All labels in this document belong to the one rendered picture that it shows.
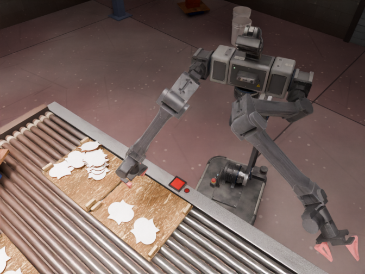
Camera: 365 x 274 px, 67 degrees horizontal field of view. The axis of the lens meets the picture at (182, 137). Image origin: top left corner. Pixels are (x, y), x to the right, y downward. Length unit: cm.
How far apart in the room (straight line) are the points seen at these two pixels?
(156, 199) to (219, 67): 77
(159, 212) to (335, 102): 304
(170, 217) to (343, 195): 193
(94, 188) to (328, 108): 304
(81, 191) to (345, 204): 228
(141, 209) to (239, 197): 107
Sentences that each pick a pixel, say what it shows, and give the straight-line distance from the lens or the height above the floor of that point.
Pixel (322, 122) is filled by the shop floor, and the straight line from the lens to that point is 366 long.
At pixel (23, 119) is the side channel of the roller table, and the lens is 221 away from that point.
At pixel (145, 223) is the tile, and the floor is 95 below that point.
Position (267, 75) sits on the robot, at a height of 149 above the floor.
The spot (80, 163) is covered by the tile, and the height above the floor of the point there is 95.
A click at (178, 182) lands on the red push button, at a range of 159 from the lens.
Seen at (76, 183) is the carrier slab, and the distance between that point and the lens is 170.
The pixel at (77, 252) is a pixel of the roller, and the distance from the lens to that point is 151.
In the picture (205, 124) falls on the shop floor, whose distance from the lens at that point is 327.
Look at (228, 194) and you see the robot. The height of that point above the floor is 26.
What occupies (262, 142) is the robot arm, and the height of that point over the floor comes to 153.
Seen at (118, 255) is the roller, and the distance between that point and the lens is 145.
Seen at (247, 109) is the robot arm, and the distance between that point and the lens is 98.
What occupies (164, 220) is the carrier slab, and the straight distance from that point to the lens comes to 147.
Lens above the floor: 224
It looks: 46 degrees down
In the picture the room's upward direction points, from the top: 1 degrees counter-clockwise
